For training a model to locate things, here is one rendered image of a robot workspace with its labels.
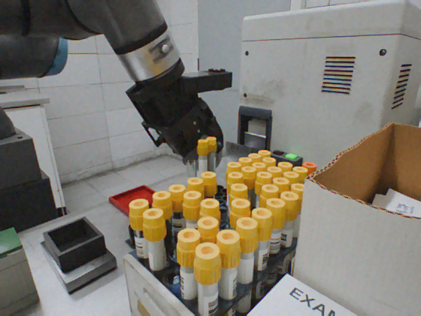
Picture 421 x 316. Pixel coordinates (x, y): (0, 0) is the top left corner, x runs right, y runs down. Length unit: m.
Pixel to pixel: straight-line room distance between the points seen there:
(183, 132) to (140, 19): 0.15
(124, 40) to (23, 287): 0.27
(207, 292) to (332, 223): 0.09
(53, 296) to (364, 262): 0.28
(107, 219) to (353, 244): 0.34
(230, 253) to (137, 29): 0.26
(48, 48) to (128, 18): 0.35
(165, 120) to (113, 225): 0.17
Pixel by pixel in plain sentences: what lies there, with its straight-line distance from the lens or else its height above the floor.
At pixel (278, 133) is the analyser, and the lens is 0.54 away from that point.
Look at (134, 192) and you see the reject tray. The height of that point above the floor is 0.88.
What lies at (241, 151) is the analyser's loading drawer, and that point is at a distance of 0.54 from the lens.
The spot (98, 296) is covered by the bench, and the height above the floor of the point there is 0.88.
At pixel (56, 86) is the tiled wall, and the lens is 2.63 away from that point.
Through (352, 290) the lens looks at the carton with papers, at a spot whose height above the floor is 0.96.
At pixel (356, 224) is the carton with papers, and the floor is 1.01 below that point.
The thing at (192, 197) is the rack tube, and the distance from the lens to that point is 0.22.
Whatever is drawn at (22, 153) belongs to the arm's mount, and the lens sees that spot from 0.60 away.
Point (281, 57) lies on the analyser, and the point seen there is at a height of 1.10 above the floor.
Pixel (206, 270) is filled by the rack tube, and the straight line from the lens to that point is 0.17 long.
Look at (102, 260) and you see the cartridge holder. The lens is 0.34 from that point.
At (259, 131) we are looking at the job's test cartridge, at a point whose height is 0.95.
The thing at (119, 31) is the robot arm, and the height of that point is 1.13.
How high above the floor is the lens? 1.10
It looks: 20 degrees down
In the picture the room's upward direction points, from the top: straight up
